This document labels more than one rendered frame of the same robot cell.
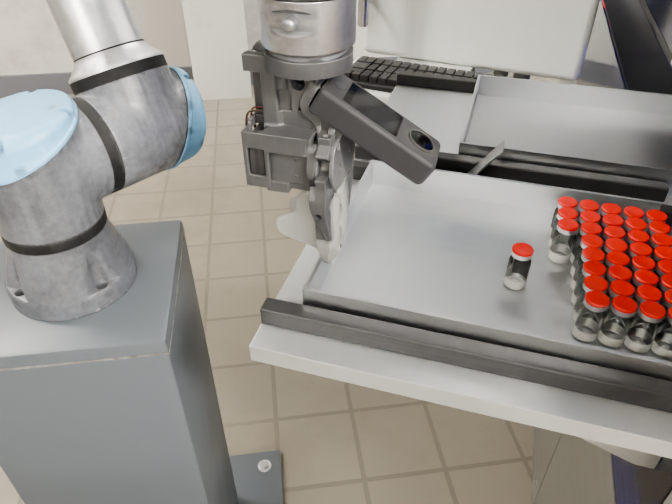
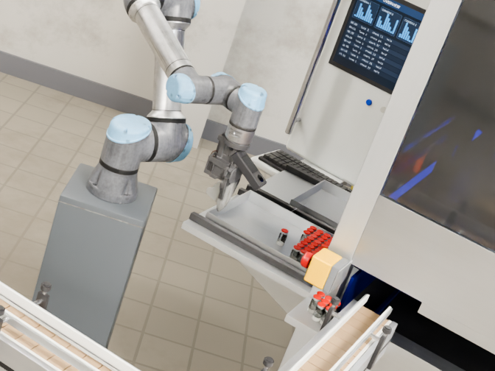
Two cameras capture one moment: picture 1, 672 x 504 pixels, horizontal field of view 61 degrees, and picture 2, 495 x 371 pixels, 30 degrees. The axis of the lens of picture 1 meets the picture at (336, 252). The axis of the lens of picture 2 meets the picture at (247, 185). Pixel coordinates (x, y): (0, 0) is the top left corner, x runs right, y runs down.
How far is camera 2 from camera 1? 1.99 m
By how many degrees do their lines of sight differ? 15
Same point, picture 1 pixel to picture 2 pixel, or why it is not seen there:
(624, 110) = not seen: hidden behind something
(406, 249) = (247, 222)
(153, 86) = (178, 129)
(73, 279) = (119, 186)
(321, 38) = (241, 139)
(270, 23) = (229, 130)
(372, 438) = not seen: outside the picture
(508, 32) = not seen: hidden behind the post
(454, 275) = (260, 234)
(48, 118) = (144, 127)
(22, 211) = (118, 154)
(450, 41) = (335, 161)
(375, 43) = (293, 146)
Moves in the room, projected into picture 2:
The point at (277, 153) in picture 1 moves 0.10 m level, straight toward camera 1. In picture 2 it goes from (216, 165) to (212, 179)
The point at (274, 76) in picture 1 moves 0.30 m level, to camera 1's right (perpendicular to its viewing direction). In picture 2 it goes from (225, 143) to (330, 184)
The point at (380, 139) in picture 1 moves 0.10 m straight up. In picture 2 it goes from (247, 172) to (259, 139)
